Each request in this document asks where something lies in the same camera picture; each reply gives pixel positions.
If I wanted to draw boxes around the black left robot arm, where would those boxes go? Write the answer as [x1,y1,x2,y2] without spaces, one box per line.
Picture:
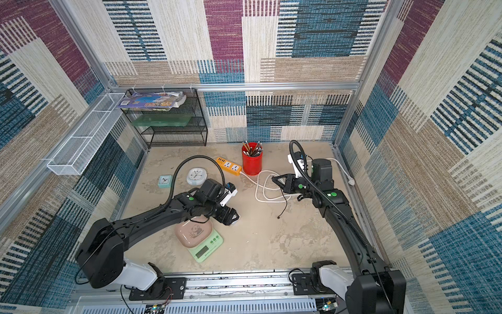
[75,179,239,291]

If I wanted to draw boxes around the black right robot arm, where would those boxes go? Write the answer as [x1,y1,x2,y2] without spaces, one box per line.
[272,140,407,313]

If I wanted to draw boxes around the pink panda scale bowl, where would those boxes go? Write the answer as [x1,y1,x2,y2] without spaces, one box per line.
[175,216,213,249]

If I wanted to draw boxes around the orange power strip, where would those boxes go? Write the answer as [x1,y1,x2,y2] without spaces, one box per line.
[216,157,242,176]

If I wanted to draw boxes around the white wire mesh basket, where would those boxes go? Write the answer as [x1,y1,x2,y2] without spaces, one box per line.
[47,93,124,176]

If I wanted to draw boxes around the red pencil cup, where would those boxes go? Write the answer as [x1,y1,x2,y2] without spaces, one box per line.
[241,146,263,176]

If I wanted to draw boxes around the small teal square clock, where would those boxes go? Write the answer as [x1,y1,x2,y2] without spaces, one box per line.
[158,175,173,188]

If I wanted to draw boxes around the black usb charging cable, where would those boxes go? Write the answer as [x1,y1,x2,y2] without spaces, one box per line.
[276,184,293,219]

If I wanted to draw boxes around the colourful magazine on shelf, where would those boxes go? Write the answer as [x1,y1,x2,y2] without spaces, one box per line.
[117,92,187,111]

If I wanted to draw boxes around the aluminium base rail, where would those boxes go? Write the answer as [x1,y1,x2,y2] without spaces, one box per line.
[65,268,363,313]

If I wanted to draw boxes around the pencils in cup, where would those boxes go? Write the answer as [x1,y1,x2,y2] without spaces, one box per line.
[243,141,263,157]

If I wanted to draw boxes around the white power strip cord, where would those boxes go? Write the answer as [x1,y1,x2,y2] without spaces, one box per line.
[240,158,356,204]

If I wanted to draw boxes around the black wire mesh shelf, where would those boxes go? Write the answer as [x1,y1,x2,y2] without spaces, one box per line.
[120,88,208,149]

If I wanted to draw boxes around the white round alarm clock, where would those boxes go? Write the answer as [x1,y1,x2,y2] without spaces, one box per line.
[186,167,208,186]

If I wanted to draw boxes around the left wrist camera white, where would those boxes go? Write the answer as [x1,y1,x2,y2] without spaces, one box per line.
[220,183,238,207]

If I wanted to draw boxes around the green electronic kitchen scale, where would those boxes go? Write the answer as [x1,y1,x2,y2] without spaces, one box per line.
[188,229,224,263]

